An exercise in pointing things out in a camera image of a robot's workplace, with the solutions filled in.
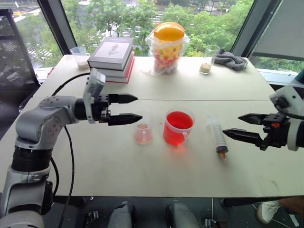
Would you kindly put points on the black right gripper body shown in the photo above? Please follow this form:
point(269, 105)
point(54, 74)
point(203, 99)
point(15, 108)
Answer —
point(278, 133)

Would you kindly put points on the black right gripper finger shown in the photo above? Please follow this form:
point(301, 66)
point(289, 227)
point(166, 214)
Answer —
point(253, 118)
point(244, 135)

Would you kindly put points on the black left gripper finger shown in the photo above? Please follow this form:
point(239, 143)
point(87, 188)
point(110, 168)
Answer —
point(124, 118)
point(122, 98)

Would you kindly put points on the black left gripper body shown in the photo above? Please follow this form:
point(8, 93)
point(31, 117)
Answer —
point(101, 107)

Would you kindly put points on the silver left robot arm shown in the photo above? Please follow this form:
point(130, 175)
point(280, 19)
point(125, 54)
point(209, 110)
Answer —
point(35, 123)

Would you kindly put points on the small clear plastic cup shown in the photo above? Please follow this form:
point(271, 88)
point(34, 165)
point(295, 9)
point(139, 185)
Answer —
point(143, 136)

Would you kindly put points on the clear plastic syringe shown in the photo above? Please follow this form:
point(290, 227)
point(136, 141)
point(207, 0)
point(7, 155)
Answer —
point(217, 134)

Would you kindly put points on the clear measuring cup white powder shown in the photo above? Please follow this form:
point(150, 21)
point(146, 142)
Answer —
point(82, 60)

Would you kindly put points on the beaker with red liquid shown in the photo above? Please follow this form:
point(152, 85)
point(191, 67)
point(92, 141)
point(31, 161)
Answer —
point(177, 133)

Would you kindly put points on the red cover book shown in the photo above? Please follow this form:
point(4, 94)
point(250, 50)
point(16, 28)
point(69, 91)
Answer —
point(127, 77)

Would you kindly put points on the white thick book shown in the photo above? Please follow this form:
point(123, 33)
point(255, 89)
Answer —
point(118, 71)

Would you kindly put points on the grey hardcover book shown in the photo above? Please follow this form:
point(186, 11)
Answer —
point(111, 52)

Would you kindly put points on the teal object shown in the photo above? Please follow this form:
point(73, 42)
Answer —
point(300, 76)

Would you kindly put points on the grey crumpled cloth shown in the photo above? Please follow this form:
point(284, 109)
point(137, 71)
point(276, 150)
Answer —
point(231, 60)

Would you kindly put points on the candy jar with yellow lid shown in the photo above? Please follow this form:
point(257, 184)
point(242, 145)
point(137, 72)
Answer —
point(167, 52)

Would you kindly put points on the black table foot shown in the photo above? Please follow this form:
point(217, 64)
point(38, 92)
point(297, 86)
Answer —
point(71, 201)
point(242, 202)

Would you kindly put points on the tall glass with grains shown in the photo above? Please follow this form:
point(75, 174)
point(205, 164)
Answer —
point(207, 64)

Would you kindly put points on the person's bare leg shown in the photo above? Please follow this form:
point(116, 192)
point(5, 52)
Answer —
point(293, 204)

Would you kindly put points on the white sneaker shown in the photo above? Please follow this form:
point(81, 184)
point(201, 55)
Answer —
point(267, 211)

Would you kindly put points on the grey window roller blind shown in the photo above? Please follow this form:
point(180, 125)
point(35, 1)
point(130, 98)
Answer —
point(282, 28)

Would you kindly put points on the dark rounded grey shape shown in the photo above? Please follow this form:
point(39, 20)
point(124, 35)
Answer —
point(122, 216)

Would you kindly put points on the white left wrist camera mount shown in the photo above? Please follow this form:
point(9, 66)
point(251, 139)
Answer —
point(95, 82)

